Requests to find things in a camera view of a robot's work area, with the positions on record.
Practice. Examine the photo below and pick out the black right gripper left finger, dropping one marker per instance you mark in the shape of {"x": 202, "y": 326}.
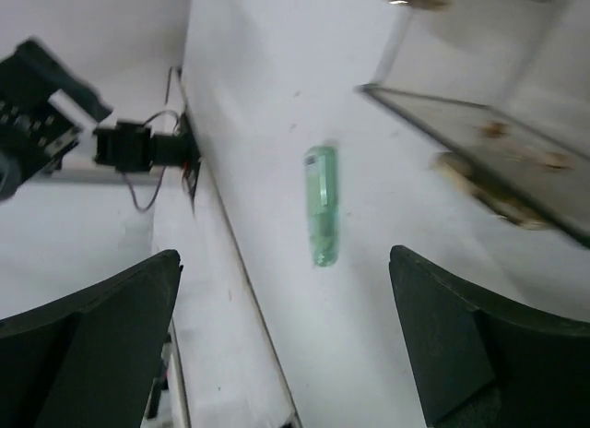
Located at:
{"x": 89, "y": 359}

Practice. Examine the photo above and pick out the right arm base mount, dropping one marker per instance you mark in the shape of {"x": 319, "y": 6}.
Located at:
{"x": 165, "y": 140}

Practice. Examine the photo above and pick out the green transparent tube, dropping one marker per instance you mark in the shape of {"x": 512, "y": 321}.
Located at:
{"x": 322, "y": 203}

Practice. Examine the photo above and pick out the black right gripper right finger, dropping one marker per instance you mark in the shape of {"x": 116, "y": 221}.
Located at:
{"x": 480, "y": 359}

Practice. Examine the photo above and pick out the teal orange drawer box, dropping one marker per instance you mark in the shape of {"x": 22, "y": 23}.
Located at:
{"x": 504, "y": 86}

